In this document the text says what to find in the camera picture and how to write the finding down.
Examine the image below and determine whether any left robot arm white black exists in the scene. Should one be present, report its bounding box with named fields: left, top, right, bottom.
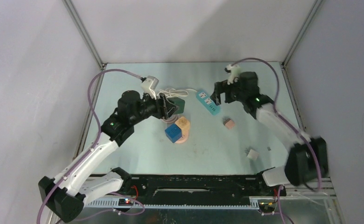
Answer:
left=36, top=91, right=179, bottom=223

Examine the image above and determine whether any small white plug adapter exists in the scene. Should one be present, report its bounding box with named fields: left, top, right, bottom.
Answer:
left=245, top=149, right=259, bottom=161

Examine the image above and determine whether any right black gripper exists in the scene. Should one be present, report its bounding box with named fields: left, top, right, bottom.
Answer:
left=210, top=76, right=246, bottom=105

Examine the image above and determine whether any pink round power socket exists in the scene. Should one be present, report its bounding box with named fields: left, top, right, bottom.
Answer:
left=175, top=130, right=189, bottom=144

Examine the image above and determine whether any small pink plug adapter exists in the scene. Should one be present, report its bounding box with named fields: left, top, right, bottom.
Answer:
left=223, top=118, right=235, bottom=130

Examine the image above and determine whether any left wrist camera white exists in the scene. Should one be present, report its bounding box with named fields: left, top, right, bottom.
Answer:
left=140, top=76, right=159, bottom=99

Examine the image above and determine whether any yellow cube plug adapter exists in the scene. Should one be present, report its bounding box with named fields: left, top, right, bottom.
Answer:
left=175, top=116, right=190, bottom=132

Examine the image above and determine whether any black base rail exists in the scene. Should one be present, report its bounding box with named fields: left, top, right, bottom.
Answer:
left=117, top=174, right=286, bottom=205

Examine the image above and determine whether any green cube plug adapter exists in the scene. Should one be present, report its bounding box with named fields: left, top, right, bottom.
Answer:
left=171, top=97, right=185, bottom=114

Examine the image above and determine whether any grey slotted cable duct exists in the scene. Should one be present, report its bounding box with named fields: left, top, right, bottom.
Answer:
left=84, top=197, right=275, bottom=210

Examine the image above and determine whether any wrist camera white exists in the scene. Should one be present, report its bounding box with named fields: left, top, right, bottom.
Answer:
left=140, top=76, right=159, bottom=99
left=225, top=64, right=241, bottom=85

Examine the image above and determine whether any white coiled power cord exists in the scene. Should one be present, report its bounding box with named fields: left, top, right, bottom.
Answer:
left=159, top=88, right=199, bottom=99

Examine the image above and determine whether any blue cube plug adapter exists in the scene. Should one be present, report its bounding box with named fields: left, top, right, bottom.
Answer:
left=165, top=124, right=182, bottom=143

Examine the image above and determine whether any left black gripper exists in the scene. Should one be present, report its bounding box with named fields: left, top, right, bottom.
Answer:
left=130, top=89, right=179, bottom=125

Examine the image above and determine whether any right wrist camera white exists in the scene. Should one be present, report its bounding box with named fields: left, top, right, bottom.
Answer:
left=225, top=64, right=241, bottom=85

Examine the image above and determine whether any teal power strip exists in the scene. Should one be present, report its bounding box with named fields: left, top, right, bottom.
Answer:
left=196, top=90, right=220, bottom=116

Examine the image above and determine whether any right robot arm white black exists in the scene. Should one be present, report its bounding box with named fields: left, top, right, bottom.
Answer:
left=210, top=72, right=329, bottom=195

